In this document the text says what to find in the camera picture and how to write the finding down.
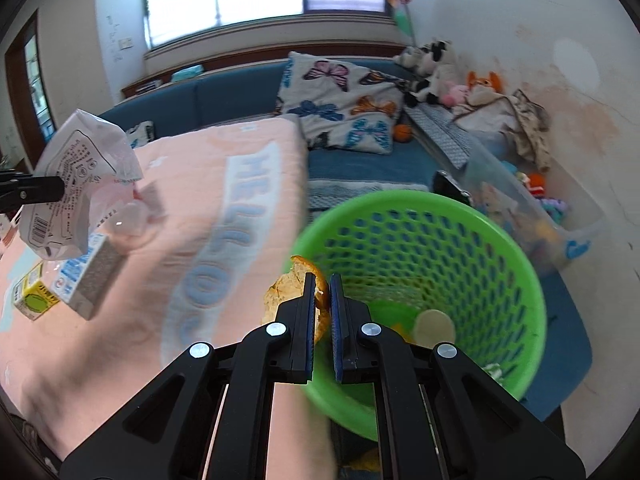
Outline clear printed plastic bag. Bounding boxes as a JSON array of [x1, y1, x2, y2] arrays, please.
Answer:
[[18, 110, 142, 260]]

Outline yellow green juice carton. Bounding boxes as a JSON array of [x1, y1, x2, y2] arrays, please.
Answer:
[[11, 261, 60, 321]]

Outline blue white milk carton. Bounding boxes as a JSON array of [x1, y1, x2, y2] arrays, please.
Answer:
[[50, 233, 124, 321]]

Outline small jelly cup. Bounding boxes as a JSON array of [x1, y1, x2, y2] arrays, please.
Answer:
[[412, 309, 456, 348]]

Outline yellow snack wrapper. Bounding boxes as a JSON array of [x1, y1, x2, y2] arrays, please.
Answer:
[[392, 323, 414, 344]]

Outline clear dome cup lid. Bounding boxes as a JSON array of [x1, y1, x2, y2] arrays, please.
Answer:
[[104, 182, 166, 250]]

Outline green plastic trash basket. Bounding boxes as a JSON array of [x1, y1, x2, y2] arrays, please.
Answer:
[[290, 190, 549, 443]]

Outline small butterfly cushion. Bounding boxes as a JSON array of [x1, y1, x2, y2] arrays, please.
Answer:
[[126, 120, 155, 148]]

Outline clear plastic storage box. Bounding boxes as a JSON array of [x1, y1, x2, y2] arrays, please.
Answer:
[[462, 143, 605, 276]]

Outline blue sofa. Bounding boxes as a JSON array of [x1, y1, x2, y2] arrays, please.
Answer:
[[101, 61, 592, 420]]

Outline small orange ball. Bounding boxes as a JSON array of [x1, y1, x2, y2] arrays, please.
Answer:
[[393, 124, 412, 143]]

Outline beige cloth pile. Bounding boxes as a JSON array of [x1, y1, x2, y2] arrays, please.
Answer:
[[452, 86, 551, 172]]

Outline butterfly print pillow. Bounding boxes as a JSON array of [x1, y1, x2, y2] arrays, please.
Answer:
[[277, 52, 409, 155]]

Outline pink plush toy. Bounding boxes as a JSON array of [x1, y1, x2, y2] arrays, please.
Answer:
[[439, 81, 470, 108]]

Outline orange fox plush toy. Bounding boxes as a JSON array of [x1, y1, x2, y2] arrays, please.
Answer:
[[466, 70, 503, 93]]

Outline cow plush toy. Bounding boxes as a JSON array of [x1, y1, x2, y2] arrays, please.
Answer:
[[405, 40, 461, 107]]

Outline grey plush toy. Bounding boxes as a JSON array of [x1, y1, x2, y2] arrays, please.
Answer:
[[393, 46, 424, 70]]

